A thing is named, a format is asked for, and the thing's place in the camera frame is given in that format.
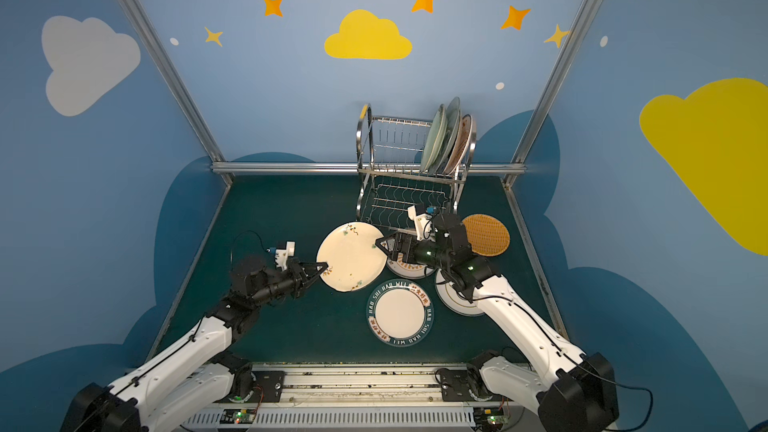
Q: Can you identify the orange sunburst plate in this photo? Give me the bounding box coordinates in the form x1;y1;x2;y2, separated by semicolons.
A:
386;232;435;280
443;114;474;175

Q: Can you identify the cream floral plate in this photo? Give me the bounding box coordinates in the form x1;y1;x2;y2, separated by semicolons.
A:
316;222;387;292

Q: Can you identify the pale green flower plate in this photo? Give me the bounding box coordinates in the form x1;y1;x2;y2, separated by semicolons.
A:
420;104;447;173

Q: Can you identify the large pale green plate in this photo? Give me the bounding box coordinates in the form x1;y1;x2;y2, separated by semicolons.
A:
433;97;461;175

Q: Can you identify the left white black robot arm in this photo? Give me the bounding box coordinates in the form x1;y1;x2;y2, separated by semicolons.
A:
61;256;328;431

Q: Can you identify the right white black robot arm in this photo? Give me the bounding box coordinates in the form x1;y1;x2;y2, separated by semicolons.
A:
375;212;620;431

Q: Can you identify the white plate black cloud line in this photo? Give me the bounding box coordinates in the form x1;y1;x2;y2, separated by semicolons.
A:
435;271;484;317

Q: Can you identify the yellow woven round plate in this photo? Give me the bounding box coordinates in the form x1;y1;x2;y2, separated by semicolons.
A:
462;214;511;257

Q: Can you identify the white plate dark lettered rim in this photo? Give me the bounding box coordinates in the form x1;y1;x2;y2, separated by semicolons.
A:
366;279;434;348

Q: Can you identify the left circuit board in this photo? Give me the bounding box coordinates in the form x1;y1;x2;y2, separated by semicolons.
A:
219;409;257;426

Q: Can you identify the circuit board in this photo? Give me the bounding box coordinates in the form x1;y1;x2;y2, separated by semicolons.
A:
472;408;507;432
219;409;257;426

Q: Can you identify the right circuit board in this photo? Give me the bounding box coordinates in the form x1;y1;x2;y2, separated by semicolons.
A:
472;408;507;432

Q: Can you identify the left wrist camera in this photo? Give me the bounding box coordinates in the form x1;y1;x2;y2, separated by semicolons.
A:
268;241;296;270

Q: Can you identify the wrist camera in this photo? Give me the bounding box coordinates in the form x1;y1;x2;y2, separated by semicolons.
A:
268;241;296;270
407;204;434;240

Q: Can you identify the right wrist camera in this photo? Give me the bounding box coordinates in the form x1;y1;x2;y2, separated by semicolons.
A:
407;204;434;240

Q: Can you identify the chrome wire dish rack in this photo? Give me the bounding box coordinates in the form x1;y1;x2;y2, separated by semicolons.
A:
356;104;476;231

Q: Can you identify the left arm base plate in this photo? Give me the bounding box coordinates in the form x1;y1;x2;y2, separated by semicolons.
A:
225;370;286;403

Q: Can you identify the aluminium rail front frame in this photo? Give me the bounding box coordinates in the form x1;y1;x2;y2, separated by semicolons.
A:
95;363;619;432

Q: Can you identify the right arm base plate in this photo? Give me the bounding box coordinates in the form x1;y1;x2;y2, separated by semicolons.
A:
434;368;513;403

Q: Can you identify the rear aluminium frame bar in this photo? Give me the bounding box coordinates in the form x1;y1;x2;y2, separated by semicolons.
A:
211;162;526;175

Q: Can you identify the right aluminium frame post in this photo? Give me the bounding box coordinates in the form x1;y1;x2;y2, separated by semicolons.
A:
503;0;603;191

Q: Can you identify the aluminium frame post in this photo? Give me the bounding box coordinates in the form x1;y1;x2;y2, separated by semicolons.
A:
503;0;603;191
117;0;226;166

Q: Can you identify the left aluminium frame post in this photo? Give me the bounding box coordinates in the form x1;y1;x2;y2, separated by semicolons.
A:
117;0;226;166

